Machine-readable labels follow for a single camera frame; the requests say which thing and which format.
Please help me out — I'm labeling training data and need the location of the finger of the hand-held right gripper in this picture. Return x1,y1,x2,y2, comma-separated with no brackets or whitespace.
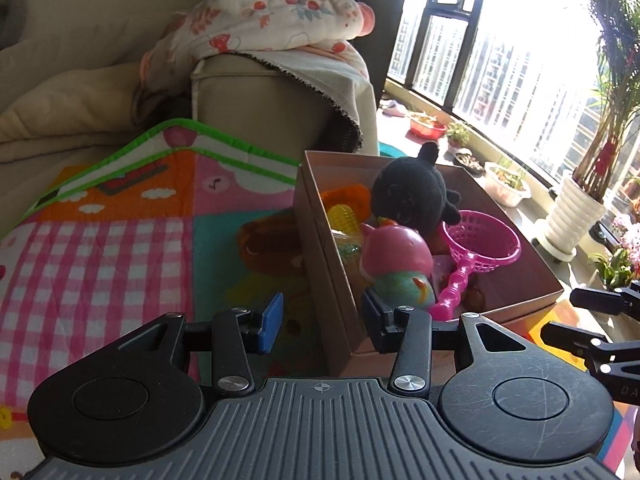
541,321,610,361
570,282,640,318

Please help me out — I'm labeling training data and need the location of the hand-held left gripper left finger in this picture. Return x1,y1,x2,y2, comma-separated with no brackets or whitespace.
120,291,285,397

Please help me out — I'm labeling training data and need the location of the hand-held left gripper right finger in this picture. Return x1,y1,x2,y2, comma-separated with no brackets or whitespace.
362,287,538,395

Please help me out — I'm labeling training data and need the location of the pink cardboard box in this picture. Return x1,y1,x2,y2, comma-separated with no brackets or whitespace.
292,150,565,376

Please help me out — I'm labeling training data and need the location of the pink pig toy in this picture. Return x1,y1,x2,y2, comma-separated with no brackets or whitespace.
359,222,435,311

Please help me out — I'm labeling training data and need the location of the pink toy net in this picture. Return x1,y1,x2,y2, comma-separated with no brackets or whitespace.
429,210,522,322

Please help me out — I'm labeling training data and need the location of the yellow toy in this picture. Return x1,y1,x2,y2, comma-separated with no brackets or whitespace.
330,203,362,236

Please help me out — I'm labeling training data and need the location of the orange toy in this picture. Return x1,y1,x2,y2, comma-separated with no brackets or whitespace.
320,186,373,211

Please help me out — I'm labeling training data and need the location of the black plush toy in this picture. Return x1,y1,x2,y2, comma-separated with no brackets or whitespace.
370,142,462,233

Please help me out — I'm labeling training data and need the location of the flowering plant in white pot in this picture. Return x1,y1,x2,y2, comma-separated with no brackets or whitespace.
590,212,640,291

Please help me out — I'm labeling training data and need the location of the palm plant in white pot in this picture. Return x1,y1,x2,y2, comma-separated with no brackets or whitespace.
532,0,640,263

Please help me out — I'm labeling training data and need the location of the white bowl planter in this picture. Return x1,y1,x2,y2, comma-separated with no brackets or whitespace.
484,162,532,208

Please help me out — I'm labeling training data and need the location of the dark dish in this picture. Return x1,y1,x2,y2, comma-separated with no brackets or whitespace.
452,149,486,177

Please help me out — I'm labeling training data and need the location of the colourful play mat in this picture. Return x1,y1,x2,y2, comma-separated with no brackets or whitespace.
0,117,640,480

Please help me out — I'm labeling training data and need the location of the red bowl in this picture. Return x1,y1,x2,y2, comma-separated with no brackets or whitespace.
407,110,448,140

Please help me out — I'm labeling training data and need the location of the small green potted plant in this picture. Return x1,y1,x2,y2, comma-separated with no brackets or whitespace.
445,121,472,153

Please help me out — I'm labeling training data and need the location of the beige sofa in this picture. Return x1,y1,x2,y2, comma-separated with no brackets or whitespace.
0,0,381,181

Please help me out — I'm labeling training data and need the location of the white towel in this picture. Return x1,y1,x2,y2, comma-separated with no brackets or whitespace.
230,42,378,153

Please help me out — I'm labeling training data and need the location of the beige blanket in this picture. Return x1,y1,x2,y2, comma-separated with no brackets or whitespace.
0,65,146,148

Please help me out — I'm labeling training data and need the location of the floral white blanket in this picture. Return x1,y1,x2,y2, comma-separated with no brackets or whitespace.
132,0,375,96

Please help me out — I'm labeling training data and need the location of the dark window frame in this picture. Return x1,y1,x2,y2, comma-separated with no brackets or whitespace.
385,0,640,271

